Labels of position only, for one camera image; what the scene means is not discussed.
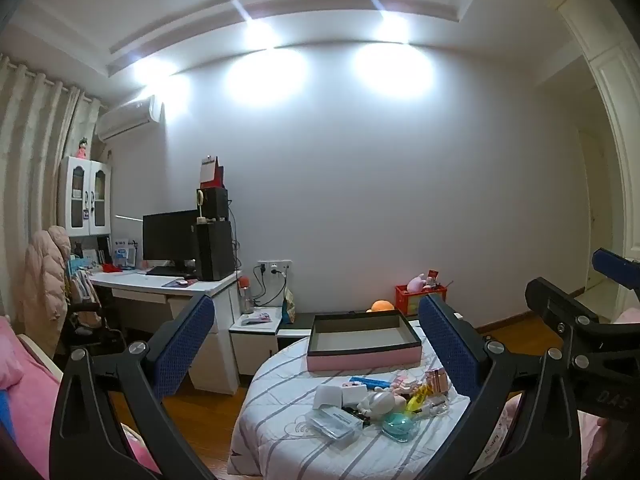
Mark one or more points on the clear plastic floss box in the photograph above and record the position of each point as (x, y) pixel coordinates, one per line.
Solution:
(332, 425)

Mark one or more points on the black computer monitor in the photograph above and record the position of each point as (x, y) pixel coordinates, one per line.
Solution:
(167, 237)

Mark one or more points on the white bedside cabinet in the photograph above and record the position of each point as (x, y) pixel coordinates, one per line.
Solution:
(255, 350)

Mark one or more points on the large black speaker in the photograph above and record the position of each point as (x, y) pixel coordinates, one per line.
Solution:
(215, 252)

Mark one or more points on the red plastic crate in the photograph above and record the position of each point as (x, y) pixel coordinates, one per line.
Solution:
(407, 302)

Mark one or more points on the white cardboard box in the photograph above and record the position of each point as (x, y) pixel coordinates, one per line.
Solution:
(327, 397)

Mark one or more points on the orange octopus plush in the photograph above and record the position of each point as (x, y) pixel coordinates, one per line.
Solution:
(382, 306)

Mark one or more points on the white door frame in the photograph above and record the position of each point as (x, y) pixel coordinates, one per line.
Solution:
(620, 85)

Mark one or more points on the white glass door cabinet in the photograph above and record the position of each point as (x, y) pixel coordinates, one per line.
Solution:
(82, 195)

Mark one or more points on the black keyboard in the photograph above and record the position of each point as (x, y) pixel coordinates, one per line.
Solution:
(165, 271)

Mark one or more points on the yellow small box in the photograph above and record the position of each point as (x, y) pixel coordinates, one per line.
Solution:
(417, 400)

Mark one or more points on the red desk calendar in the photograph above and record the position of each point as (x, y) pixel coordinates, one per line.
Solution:
(215, 175)

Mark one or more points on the light blue patterned bag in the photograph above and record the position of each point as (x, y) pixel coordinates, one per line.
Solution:
(80, 280)

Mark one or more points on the small yellow desk fan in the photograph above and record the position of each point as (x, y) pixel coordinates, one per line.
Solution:
(200, 197)

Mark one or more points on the white air conditioner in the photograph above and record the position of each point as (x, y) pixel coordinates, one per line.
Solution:
(127, 120)

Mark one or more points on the small red object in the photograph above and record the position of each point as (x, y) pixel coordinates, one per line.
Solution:
(112, 270)

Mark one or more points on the white door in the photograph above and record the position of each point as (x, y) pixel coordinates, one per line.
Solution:
(597, 210)

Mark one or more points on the white desk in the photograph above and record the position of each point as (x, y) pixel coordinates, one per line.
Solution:
(150, 287)

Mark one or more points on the pink black storage box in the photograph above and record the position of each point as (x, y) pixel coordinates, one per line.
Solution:
(360, 360)

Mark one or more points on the clear bottle red cap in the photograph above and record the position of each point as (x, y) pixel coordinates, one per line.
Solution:
(244, 297)

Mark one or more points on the white astronaut toy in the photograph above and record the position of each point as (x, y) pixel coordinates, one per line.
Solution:
(380, 402)

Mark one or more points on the black chair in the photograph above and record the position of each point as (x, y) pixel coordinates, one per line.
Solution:
(90, 340)

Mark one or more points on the pink packet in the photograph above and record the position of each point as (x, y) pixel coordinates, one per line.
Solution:
(257, 318)

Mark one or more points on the blue yellow snack bag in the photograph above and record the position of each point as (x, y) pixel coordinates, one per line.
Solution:
(288, 310)

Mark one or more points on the rose gold jar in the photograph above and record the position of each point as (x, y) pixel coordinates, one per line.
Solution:
(437, 381)

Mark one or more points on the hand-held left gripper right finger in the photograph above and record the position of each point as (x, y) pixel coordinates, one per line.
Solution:
(450, 345)

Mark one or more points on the blue pen case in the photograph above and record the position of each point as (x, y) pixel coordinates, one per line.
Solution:
(370, 382)

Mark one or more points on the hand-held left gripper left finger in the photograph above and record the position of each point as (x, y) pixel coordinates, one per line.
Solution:
(187, 345)

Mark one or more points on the white wall socket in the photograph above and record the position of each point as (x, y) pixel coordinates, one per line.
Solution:
(275, 266)

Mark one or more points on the white pink small box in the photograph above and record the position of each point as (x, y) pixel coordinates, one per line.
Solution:
(354, 394)

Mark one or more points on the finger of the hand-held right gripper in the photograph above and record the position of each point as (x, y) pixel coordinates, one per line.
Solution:
(555, 302)
(615, 265)

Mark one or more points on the pink plush toy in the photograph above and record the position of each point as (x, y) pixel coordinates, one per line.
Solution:
(417, 284)

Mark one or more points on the white striped table cloth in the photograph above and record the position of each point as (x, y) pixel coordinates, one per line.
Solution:
(280, 385)

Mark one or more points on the small black speaker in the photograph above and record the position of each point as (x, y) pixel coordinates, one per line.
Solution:
(217, 204)

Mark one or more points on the white bed frame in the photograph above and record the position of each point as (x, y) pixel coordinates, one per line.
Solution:
(40, 355)

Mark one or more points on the teal round case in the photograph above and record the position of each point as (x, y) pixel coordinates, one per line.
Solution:
(400, 427)

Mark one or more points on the small doll figure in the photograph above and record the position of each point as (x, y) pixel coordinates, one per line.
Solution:
(83, 149)

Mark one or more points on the pink blanket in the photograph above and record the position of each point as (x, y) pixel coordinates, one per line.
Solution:
(30, 390)

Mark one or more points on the beige curtain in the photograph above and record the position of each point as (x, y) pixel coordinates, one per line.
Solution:
(35, 160)

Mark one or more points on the red packet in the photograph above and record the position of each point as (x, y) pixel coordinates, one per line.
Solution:
(432, 277)

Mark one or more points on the pink down jacket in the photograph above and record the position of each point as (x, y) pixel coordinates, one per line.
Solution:
(45, 280)

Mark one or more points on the blue white packet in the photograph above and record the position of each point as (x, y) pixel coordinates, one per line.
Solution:
(124, 252)

